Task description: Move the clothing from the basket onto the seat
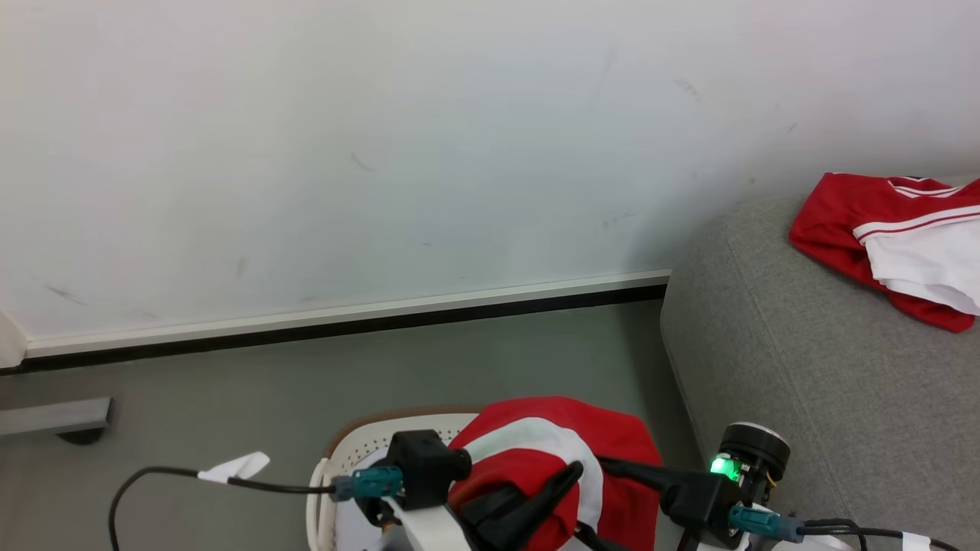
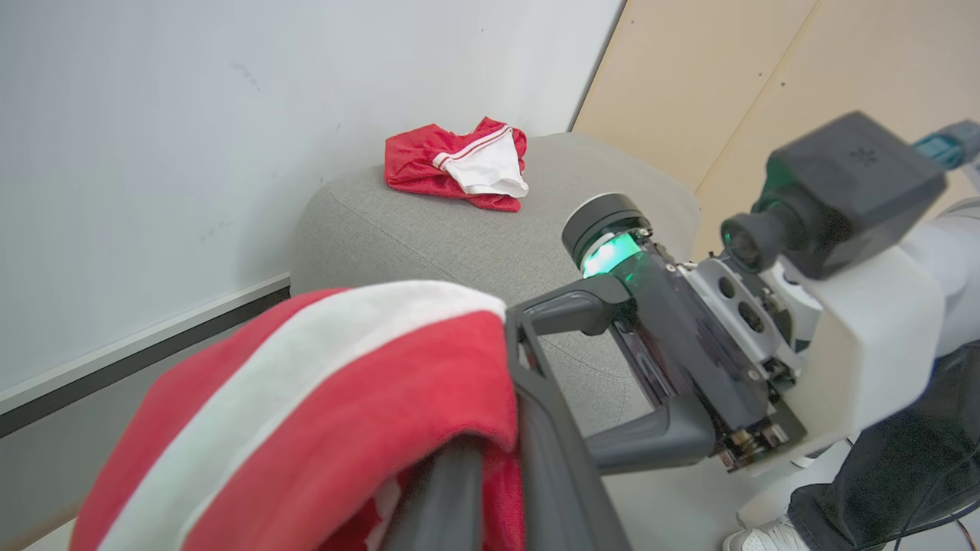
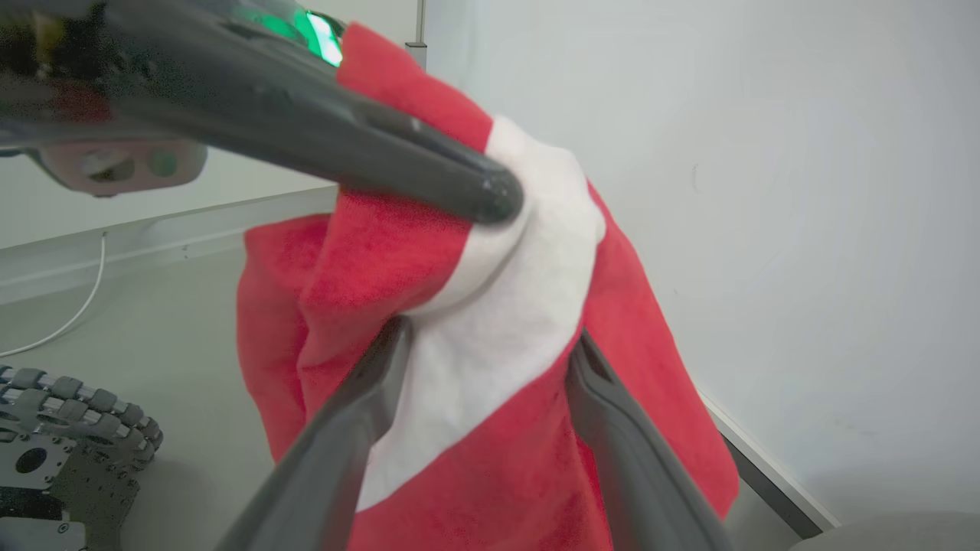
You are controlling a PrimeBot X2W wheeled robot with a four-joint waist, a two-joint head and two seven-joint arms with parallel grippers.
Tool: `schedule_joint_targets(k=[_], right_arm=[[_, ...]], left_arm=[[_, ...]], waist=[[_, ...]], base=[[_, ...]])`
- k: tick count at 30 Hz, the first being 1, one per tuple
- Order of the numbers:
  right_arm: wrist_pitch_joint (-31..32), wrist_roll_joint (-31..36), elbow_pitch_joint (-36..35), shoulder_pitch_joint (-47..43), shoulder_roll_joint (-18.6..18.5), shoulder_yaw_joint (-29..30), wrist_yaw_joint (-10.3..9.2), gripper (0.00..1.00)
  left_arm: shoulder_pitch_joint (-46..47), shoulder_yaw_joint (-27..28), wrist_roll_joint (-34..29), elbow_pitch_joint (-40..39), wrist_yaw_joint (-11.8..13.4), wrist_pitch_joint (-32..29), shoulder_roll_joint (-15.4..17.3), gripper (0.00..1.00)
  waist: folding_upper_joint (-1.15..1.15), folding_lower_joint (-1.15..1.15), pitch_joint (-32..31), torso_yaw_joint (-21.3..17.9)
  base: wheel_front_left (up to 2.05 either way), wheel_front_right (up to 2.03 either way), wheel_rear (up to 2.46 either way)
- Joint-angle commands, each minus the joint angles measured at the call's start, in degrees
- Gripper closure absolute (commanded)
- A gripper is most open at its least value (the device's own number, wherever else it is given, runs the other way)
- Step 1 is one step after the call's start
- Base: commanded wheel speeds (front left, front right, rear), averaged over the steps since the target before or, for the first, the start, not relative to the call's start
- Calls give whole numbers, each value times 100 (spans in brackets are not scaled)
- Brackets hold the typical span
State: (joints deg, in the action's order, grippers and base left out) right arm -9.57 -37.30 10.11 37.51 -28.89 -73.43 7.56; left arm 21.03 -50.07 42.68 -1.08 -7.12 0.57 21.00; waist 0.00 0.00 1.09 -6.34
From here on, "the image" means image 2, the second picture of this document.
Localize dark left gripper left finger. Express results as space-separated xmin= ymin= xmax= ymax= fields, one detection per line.
xmin=383 ymin=438 xmax=486 ymax=551

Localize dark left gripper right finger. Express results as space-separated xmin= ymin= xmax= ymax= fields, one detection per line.
xmin=504 ymin=318 xmax=633 ymax=551

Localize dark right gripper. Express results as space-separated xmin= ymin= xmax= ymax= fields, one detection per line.
xmin=505 ymin=191 xmax=808 ymax=477

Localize red and white garment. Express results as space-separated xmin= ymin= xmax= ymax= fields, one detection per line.
xmin=69 ymin=279 xmax=529 ymax=551

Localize red white shorts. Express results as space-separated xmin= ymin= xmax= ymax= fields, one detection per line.
xmin=383 ymin=116 xmax=531 ymax=214

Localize white sneaker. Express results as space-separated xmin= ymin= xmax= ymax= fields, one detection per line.
xmin=722 ymin=514 xmax=812 ymax=551

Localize person leg dark jeans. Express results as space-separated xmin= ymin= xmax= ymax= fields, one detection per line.
xmin=787 ymin=341 xmax=980 ymax=551

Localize beige wooden panel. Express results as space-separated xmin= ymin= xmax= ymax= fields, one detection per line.
xmin=570 ymin=0 xmax=980 ymax=261

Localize white and black baseboard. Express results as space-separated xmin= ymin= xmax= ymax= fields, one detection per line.
xmin=0 ymin=272 xmax=292 ymax=442

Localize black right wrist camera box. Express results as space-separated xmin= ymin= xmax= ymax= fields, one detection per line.
xmin=720 ymin=111 xmax=949 ymax=281

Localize teal camera cable connector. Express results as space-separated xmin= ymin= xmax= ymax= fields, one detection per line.
xmin=913 ymin=119 xmax=980 ymax=171

